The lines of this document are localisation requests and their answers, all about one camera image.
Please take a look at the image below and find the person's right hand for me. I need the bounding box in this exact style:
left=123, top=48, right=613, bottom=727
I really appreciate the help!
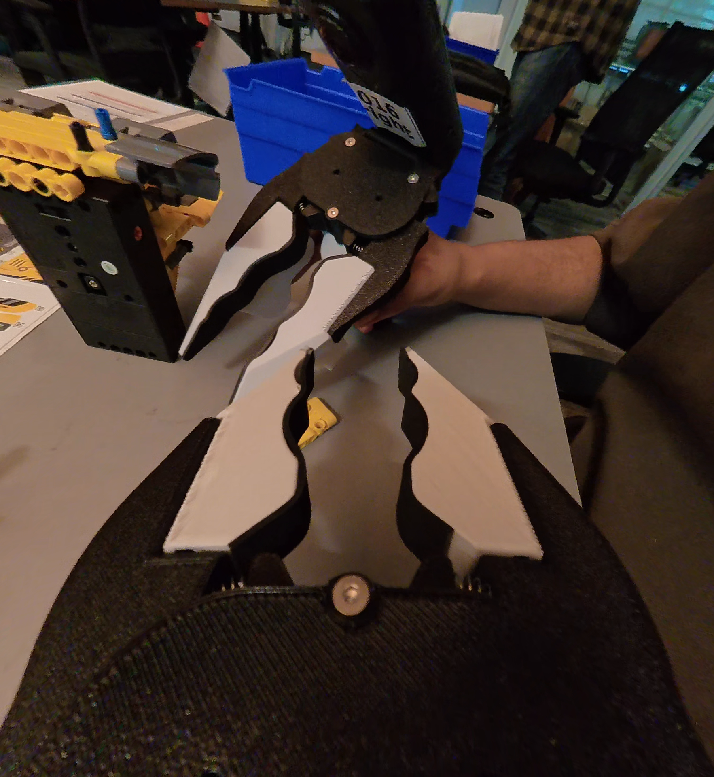
left=356, top=232, right=477, bottom=335

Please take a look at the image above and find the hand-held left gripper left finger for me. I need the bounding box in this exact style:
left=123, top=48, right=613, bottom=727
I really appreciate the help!
left=163, top=348, right=316, bottom=569

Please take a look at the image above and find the printed sticker sheet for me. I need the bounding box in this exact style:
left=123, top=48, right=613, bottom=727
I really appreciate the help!
left=0, top=188, right=61, bottom=383

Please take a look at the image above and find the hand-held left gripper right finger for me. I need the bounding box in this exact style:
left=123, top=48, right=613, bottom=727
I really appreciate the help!
left=396, top=347, right=545, bottom=582

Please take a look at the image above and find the small yellow brick piece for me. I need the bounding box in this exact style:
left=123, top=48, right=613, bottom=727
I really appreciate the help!
left=298, top=397, right=339, bottom=451

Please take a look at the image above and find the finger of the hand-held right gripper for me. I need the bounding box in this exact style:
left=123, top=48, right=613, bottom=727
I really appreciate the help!
left=178, top=202, right=310, bottom=361
left=234, top=261, right=376, bottom=403

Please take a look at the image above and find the large yellow black brick model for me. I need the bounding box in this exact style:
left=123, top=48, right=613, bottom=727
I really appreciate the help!
left=0, top=79, right=224, bottom=365

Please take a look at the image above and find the white paper sheet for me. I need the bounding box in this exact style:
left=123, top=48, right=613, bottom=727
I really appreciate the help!
left=20, top=79, right=212, bottom=131

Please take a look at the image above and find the person's right forearm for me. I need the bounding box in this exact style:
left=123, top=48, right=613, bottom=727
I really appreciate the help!
left=469, top=234, right=606, bottom=324

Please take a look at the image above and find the black office chair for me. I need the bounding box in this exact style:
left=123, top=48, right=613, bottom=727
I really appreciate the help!
left=578, top=21, right=714, bottom=210

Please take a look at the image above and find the blue plastic storage bin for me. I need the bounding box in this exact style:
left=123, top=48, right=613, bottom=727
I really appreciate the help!
left=223, top=57, right=492, bottom=239
left=445, top=36, right=501, bottom=66

